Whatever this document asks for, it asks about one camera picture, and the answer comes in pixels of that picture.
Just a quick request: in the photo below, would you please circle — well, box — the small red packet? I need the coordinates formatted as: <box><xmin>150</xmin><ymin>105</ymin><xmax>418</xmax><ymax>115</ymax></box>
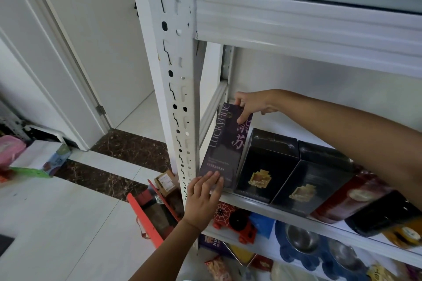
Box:
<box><xmin>247</xmin><ymin>254</ymin><xmax>274</xmax><ymax>272</ymax></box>

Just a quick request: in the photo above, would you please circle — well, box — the flat purple box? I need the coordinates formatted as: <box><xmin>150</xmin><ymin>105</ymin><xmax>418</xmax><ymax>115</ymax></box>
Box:
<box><xmin>198</xmin><ymin>234</ymin><xmax>236</xmax><ymax>258</ymax></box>

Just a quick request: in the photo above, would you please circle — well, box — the pink bag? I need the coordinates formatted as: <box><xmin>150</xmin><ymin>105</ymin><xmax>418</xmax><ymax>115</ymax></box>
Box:
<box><xmin>0</xmin><ymin>135</ymin><xmax>27</xmax><ymax>173</ymax></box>

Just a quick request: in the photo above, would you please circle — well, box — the yellow printed packet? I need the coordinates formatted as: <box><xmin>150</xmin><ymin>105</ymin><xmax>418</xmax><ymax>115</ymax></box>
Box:
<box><xmin>366</xmin><ymin>264</ymin><xmax>401</xmax><ymax>281</ymax></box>

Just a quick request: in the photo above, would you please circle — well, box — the white metal shelf rack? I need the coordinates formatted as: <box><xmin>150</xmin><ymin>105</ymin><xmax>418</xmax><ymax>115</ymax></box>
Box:
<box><xmin>127</xmin><ymin>0</ymin><xmax>422</xmax><ymax>281</ymax></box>

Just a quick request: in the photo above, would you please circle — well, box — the small cardboard box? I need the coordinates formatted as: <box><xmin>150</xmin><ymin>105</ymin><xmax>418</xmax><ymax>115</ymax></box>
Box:
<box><xmin>154</xmin><ymin>170</ymin><xmax>180</xmax><ymax>198</ymax></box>

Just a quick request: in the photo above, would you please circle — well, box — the clear snack packet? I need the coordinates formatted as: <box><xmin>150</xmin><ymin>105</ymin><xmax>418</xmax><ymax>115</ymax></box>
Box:
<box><xmin>204</xmin><ymin>256</ymin><xmax>233</xmax><ymax>281</ymax></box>

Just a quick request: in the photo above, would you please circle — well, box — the white carton with colourful print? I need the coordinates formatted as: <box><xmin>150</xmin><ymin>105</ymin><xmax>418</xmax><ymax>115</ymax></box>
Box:
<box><xmin>9</xmin><ymin>140</ymin><xmax>72</xmax><ymax>178</ymax></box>

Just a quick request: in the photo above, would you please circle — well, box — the black box with gold emblem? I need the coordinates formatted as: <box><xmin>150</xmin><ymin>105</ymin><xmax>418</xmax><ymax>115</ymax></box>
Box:
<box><xmin>270</xmin><ymin>141</ymin><xmax>355</xmax><ymax>217</ymax></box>
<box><xmin>235</xmin><ymin>128</ymin><xmax>300</xmax><ymax>205</ymax></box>

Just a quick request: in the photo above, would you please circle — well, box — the white door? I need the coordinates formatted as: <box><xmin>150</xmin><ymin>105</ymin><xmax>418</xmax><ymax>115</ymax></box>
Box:
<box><xmin>26</xmin><ymin>0</ymin><xmax>156</xmax><ymax>129</ymax></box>

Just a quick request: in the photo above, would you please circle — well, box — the red toy car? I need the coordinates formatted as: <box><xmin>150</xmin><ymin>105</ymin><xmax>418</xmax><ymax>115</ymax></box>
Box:
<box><xmin>213</xmin><ymin>201</ymin><xmax>258</xmax><ymax>245</ymax></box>

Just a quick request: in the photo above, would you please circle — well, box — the blue packet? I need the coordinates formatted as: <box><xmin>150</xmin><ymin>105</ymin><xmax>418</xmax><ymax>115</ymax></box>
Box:
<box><xmin>249</xmin><ymin>212</ymin><xmax>276</xmax><ymax>239</ymax></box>

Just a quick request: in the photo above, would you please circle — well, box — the black packet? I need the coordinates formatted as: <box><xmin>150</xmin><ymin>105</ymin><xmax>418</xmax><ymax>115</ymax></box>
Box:
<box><xmin>344</xmin><ymin>190</ymin><xmax>422</xmax><ymax>237</ymax></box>

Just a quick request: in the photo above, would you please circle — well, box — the person's left forearm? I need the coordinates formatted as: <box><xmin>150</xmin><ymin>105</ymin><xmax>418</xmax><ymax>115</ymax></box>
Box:
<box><xmin>129</xmin><ymin>218</ymin><xmax>202</xmax><ymax>281</ymax></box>

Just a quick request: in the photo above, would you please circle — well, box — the blue bowl stand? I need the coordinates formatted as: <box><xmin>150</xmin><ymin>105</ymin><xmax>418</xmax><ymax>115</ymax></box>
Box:
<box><xmin>274</xmin><ymin>220</ymin><xmax>370</xmax><ymax>281</ymax></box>

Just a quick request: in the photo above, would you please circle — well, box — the red crate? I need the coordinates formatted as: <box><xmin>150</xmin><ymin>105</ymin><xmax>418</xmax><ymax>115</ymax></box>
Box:
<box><xmin>127</xmin><ymin>179</ymin><xmax>185</xmax><ymax>249</ymax></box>

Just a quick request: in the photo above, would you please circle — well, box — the person's right hand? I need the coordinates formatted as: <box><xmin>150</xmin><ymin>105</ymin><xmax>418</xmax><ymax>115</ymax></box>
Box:
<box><xmin>234</xmin><ymin>90</ymin><xmax>281</xmax><ymax>125</ymax></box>

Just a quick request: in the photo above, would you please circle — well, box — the steel bowl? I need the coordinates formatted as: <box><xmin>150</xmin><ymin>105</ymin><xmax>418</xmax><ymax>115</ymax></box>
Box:
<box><xmin>328</xmin><ymin>239</ymin><xmax>364</xmax><ymax>272</ymax></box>
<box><xmin>285</xmin><ymin>224</ymin><xmax>321</xmax><ymax>254</ymax></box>

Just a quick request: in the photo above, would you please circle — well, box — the person's left hand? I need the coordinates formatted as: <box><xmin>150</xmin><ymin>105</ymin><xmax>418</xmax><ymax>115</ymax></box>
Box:
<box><xmin>182</xmin><ymin>171</ymin><xmax>225</xmax><ymax>232</ymax></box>

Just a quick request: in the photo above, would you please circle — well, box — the tall purple box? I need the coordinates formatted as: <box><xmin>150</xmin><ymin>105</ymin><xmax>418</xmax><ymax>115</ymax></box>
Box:
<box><xmin>198</xmin><ymin>103</ymin><xmax>254</xmax><ymax>189</ymax></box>

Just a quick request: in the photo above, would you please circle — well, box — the person's right forearm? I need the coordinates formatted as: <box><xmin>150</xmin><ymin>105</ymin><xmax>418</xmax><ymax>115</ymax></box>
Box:
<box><xmin>269</xmin><ymin>89</ymin><xmax>422</xmax><ymax>211</ymax></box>

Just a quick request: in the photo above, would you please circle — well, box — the dark red packet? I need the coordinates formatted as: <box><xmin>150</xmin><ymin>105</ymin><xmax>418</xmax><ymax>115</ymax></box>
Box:
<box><xmin>310</xmin><ymin>167</ymin><xmax>393</xmax><ymax>225</ymax></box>

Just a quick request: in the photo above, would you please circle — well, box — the yellow jar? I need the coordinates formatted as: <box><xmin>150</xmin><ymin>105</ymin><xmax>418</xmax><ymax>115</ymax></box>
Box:
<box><xmin>383</xmin><ymin>219</ymin><xmax>422</xmax><ymax>249</ymax></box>

